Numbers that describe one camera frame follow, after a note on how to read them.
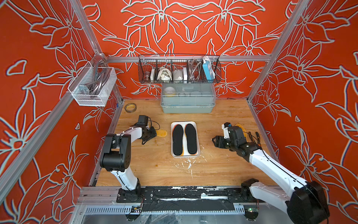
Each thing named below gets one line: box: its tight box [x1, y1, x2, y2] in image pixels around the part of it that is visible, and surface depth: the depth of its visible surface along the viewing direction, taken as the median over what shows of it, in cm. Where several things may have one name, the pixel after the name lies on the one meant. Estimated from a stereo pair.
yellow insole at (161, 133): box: [156, 129, 168, 137], surface depth 99 cm
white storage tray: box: [170, 120, 201, 159], surface depth 94 cm
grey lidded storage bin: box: [160, 82, 216, 114], surface depth 102 cm
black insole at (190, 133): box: [185, 123, 198, 155], surface depth 95 cm
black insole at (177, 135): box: [172, 124, 184, 156], surface depth 94 cm
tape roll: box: [124, 102, 138, 114], surface depth 116 cm
